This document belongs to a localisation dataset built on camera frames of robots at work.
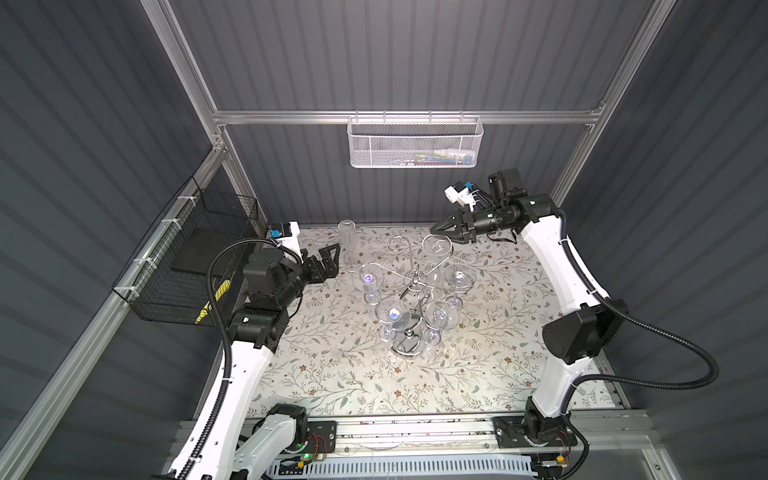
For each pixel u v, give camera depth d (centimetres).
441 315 76
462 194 69
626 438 74
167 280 69
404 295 69
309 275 62
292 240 60
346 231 99
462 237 66
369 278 65
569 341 49
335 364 86
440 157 91
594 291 47
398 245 116
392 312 60
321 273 61
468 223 63
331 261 62
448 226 71
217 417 40
